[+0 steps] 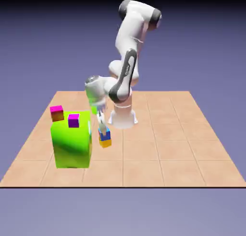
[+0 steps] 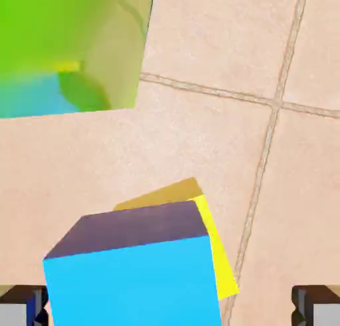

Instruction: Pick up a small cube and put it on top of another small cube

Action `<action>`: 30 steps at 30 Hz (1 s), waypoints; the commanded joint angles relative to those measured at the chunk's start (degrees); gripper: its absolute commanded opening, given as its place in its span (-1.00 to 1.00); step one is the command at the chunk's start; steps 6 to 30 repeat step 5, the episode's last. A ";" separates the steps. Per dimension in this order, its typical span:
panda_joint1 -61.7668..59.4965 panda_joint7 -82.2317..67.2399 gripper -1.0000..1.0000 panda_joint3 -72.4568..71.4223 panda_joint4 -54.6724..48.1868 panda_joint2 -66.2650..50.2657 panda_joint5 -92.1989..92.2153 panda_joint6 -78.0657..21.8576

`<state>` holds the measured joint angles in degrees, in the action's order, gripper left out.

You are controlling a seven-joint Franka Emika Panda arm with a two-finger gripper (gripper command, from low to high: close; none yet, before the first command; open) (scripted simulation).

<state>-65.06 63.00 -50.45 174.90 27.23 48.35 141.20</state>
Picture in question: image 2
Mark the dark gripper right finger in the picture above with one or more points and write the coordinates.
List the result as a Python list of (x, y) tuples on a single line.
[(316, 304)]

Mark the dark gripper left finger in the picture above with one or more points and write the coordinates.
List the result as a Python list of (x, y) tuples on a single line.
[(21, 304)]

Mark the small blue cube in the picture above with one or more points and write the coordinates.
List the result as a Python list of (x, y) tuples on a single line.
[(132, 278)]

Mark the large green box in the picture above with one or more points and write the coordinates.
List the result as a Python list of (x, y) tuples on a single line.
[(66, 44)]

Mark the small yellow cube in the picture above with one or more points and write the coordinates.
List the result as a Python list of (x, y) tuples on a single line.
[(220, 265)]

